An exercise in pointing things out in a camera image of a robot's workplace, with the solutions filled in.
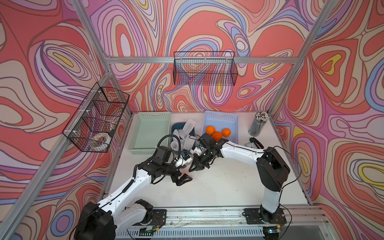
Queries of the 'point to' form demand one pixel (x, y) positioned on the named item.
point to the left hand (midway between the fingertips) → (188, 172)
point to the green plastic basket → (148, 128)
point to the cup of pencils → (260, 118)
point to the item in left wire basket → (101, 140)
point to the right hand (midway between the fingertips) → (191, 173)
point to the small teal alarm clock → (250, 145)
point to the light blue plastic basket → (221, 121)
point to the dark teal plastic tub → (180, 126)
